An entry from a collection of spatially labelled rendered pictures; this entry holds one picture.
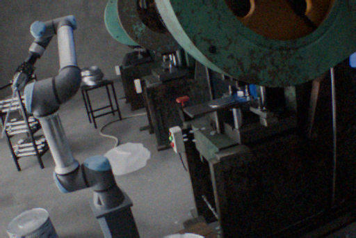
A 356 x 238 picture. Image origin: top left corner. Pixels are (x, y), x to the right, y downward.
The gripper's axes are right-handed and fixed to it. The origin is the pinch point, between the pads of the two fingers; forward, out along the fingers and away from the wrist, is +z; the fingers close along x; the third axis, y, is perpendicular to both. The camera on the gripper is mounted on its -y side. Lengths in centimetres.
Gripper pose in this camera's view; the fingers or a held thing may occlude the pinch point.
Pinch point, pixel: (16, 88)
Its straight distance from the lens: 172.9
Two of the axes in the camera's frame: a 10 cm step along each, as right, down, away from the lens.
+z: -4.5, 8.9, -1.1
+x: 7.1, 4.3, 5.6
